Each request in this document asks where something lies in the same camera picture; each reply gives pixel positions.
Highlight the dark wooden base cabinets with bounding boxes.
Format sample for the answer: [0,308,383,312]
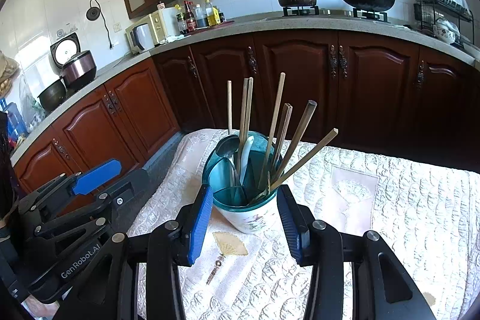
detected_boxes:
[11,29,480,201]

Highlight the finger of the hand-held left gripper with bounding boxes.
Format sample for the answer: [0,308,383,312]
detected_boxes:
[33,168,151,239]
[17,159,123,219]

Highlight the floral ceramic bowl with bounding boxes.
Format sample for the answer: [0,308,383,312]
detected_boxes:
[433,19,461,44]

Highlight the purple rice cooker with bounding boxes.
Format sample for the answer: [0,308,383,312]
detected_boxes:
[50,32,97,90]

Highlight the white ceramic spoon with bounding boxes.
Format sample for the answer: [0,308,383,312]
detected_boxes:
[239,136,256,189]

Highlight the pale bamboo chopstick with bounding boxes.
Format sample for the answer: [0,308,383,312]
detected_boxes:
[227,80,233,136]
[258,73,286,190]

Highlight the black power cord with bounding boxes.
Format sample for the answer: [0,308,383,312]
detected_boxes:
[87,0,114,49]

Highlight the quilted pink tablecloth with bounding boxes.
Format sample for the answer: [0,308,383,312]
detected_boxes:
[125,128,480,320]

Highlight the row of condiment bottles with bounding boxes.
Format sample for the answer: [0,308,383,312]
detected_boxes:
[176,0,227,35]

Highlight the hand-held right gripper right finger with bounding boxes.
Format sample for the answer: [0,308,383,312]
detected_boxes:
[277,184,437,320]

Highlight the cream microwave oven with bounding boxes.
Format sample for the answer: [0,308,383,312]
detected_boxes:
[125,8,178,55]

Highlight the metal spoon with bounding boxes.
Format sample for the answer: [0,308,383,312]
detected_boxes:
[215,133,241,189]

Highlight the grey-tipped round chopstick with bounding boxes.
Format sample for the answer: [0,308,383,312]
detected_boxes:
[275,100,317,178]

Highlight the thin bamboo chopstick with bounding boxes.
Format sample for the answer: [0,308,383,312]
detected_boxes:
[243,77,254,144]
[238,78,250,156]

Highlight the black dish rack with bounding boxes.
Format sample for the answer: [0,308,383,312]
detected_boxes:
[413,0,475,45]

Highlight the brown wooden chopstick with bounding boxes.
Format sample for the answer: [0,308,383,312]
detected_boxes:
[268,128,339,191]

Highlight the dark metal inner pot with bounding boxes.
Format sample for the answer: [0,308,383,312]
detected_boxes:
[37,78,67,112]

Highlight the gas stove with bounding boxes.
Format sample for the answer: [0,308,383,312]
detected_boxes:
[264,5,391,24]

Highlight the grey speckled countertop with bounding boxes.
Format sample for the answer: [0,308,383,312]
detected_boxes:
[9,14,480,167]

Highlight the floral utensil holder teal rim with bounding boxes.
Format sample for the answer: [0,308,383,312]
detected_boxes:
[202,130,279,235]

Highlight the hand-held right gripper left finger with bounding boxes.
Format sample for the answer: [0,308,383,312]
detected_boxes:
[56,184,214,320]

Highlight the blue water jug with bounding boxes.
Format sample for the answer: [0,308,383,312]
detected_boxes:
[0,98,28,141]

